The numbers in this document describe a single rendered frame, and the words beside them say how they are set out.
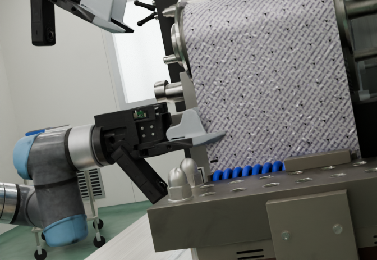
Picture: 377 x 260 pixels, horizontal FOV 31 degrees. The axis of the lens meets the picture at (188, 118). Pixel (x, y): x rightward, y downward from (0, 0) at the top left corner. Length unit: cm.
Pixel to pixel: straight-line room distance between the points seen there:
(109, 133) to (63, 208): 15
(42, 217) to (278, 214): 47
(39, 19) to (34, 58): 626
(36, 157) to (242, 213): 41
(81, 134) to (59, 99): 625
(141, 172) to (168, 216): 20
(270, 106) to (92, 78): 619
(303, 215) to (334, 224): 4
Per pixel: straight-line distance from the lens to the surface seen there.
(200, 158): 118
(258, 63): 106
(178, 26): 108
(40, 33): 122
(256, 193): 88
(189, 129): 107
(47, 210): 117
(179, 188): 92
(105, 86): 715
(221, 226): 90
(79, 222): 117
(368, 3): 109
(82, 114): 728
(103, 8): 116
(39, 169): 116
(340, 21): 106
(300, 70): 105
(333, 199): 85
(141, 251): 127
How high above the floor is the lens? 119
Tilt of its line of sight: 3 degrees down
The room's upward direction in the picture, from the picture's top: 11 degrees counter-clockwise
